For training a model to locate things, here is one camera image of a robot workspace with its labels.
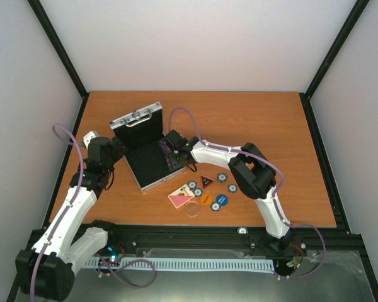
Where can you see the triangular all in button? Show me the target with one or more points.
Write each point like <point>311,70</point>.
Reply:
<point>206,181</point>

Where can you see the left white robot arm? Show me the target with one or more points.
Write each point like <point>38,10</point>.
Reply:
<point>48,269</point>

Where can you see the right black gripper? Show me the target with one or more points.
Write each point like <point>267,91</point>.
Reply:
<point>173,164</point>

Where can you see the light blue cable duct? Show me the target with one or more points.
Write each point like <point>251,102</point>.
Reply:
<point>188,265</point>

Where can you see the clear round dealer button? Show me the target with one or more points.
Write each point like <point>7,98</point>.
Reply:
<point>192,209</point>

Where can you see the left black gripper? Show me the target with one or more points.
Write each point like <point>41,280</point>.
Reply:
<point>120,145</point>

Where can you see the black aluminium frame rail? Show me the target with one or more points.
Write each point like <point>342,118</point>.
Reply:
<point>255,242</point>

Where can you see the pink yellow card deck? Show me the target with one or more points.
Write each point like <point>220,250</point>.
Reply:
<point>181,196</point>

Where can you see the aluminium poker case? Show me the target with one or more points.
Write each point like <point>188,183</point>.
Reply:
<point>140,131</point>

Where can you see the blue small blind button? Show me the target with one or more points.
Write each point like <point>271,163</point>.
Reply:
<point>222,200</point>

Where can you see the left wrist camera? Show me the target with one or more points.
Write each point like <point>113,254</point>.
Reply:
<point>88,138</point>

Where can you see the purple poker chip stack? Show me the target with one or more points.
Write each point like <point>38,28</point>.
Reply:
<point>164,147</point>

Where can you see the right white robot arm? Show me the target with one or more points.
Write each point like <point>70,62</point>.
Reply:
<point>253,174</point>

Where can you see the blue green chip stack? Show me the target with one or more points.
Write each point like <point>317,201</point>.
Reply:
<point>222,177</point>

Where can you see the orange big blind button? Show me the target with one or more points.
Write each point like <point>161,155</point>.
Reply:
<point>206,199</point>

